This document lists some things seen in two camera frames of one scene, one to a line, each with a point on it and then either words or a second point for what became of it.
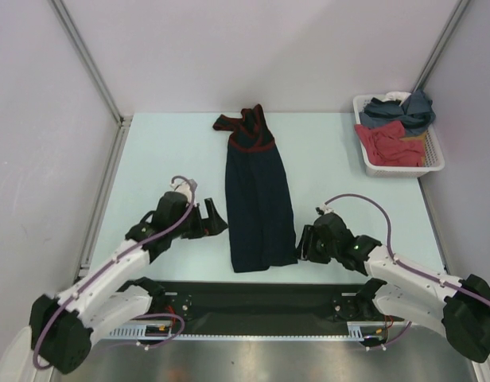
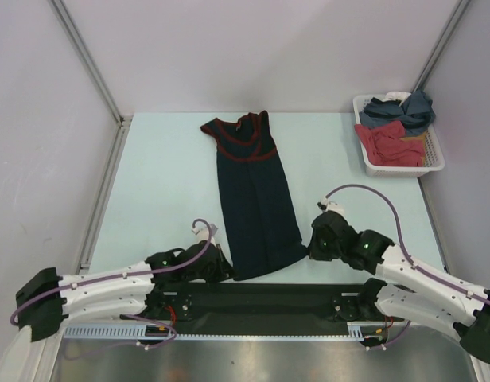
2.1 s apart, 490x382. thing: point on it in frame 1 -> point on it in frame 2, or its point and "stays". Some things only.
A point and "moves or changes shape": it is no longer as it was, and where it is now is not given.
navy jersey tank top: [259, 217] moves or changes shape
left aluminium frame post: [123, 120] stays
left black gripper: [209, 226] -> [223, 270]
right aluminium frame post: [460, 9] stays
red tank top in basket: [383, 146] stays
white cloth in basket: [398, 95] stays
